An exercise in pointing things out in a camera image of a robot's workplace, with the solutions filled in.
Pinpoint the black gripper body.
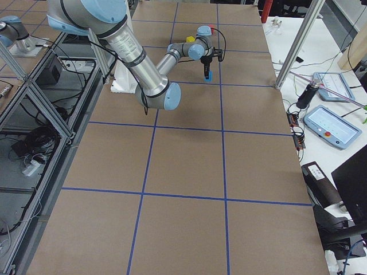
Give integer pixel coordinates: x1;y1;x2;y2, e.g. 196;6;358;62
200;48;222;66

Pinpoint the blue wooden block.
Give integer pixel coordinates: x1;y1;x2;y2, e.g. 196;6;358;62
204;71;213;83

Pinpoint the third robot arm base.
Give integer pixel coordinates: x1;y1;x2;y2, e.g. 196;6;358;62
1;15;50;58

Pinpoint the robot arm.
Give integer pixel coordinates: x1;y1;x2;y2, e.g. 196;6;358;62
47;0;224;110

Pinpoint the yellow wooden block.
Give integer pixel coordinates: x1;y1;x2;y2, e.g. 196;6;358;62
186;36;196;43

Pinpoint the red fire extinguisher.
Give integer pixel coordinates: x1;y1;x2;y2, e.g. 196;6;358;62
261;0;273;23

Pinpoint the black cylinder device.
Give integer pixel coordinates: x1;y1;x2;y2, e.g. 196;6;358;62
296;82;319;109

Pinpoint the far teach pendant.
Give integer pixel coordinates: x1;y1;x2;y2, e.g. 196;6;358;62
313;72;355;103

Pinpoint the teach pendant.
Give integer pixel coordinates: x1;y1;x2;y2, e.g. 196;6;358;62
313;72;355;103
304;105;362;150

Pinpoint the near teach pendant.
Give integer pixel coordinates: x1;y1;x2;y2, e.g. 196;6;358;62
304;105;362;150

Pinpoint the black monitor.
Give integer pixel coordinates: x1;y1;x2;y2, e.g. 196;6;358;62
331;146;366;223

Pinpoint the white power strip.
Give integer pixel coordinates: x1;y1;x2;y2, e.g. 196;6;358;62
22;160;41;176

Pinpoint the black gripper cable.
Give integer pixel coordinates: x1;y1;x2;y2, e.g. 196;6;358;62
179;27;228;63

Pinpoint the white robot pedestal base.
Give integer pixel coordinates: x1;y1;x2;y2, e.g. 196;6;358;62
111;61;138;94

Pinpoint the aluminium frame post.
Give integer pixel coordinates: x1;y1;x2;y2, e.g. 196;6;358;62
274;0;325;90

